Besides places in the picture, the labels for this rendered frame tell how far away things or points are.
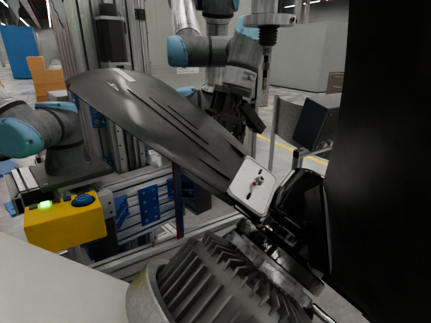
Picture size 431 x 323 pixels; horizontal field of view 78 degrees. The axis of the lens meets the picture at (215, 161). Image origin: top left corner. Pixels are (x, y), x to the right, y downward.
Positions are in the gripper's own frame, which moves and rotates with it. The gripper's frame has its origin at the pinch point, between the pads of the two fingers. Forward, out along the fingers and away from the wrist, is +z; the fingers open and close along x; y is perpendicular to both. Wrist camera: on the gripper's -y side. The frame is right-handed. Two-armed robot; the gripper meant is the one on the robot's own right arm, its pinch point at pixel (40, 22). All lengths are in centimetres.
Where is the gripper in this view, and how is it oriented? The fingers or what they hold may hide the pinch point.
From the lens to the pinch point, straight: 81.4
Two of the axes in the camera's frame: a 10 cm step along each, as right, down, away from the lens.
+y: -5.3, -3.3, 7.8
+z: 0.0, 9.2, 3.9
